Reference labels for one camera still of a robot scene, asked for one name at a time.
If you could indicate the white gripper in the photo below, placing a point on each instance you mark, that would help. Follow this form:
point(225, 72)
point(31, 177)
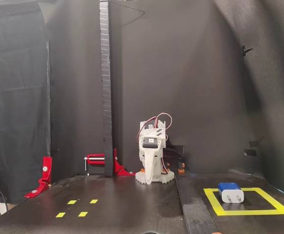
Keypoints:
point(149, 153)

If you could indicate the small yellow tape marker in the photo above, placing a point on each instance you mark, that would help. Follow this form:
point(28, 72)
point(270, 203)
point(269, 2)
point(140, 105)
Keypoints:
point(60, 215)
point(72, 202)
point(83, 214)
point(94, 201)

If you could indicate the red screw clamp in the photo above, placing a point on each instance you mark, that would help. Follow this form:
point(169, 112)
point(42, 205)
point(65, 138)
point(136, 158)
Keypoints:
point(96, 156)

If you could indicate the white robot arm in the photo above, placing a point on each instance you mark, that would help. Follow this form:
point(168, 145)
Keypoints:
point(167, 177)

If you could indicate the blue white charger block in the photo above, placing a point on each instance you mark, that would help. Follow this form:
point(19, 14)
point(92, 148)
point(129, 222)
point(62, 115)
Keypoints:
point(229, 195)

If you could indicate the black taped vertical post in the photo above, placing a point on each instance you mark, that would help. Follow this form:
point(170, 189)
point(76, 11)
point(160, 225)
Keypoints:
point(106, 73)

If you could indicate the yellow tape square outline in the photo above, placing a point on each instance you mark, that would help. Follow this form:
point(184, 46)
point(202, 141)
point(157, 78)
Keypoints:
point(254, 212)

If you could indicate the long black flat board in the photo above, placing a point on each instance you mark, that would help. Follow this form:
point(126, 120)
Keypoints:
point(193, 209)

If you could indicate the red angle bracket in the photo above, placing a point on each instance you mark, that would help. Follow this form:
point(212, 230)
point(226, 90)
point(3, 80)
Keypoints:
point(46, 170)

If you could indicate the black tape piece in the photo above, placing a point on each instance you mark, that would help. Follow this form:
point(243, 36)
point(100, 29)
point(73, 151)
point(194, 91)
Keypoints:
point(250, 152)

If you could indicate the black fabric curtain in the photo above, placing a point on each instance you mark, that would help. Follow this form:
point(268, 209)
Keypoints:
point(20, 97)

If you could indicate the small black clip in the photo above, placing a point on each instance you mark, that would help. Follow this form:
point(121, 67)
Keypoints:
point(246, 50)

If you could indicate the red corner bracket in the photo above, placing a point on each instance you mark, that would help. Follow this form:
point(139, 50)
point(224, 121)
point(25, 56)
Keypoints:
point(118, 168)

